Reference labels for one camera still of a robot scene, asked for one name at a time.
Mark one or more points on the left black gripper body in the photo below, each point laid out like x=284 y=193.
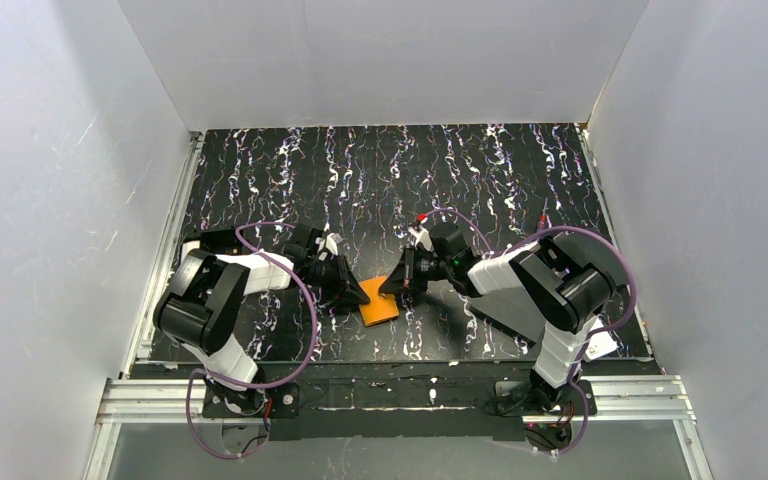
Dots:
x=330 y=279

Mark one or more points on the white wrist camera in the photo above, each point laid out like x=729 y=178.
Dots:
x=420 y=235
x=329 y=246

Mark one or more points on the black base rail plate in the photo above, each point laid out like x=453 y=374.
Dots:
x=484 y=399

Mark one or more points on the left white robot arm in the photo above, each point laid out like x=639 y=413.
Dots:
x=199 y=307

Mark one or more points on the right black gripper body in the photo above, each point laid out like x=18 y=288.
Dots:
x=411 y=270

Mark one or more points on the black flat slab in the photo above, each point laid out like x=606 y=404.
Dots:
x=512 y=311

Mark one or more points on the orange card holder wallet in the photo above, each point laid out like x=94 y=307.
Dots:
x=381 y=308

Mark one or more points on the white block in box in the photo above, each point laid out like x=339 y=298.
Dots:
x=188 y=246

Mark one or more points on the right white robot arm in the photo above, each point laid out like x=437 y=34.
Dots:
x=568 y=273

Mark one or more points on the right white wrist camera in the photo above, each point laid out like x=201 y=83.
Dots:
x=420 y=235

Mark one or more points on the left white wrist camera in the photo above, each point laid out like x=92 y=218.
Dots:
x=329 y=246

